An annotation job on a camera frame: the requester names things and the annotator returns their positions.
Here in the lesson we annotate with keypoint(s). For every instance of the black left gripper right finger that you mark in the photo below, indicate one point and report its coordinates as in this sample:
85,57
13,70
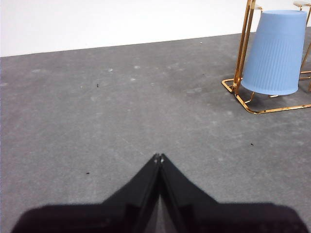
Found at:
194,213

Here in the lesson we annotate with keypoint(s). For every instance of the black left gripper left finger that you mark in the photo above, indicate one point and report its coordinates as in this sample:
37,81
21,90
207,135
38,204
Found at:
126,211

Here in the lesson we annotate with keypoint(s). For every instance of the blue ribbed plastic cup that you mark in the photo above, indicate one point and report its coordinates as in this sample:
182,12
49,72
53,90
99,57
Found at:
274,53

